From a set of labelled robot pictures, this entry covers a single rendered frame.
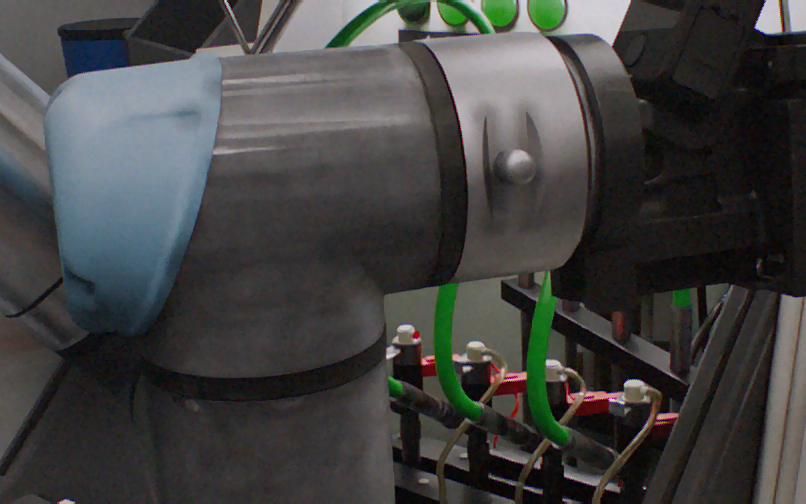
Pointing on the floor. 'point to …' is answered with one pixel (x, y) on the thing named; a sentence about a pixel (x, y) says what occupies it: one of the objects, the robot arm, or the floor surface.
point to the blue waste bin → (94, 45)
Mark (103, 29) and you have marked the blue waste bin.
